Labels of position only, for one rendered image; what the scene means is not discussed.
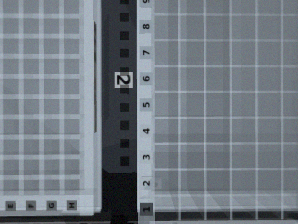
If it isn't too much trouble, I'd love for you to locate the grey well plate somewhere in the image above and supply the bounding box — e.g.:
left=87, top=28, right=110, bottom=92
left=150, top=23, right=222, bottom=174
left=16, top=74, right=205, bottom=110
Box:
left=137, top=0, right=298, bottom=224
left=0, top=0, right=102, bottom=216

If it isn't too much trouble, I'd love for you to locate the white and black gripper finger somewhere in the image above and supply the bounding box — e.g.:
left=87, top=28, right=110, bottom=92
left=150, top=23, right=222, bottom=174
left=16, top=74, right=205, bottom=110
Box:
left=110, top=215, right=127, bottom=224

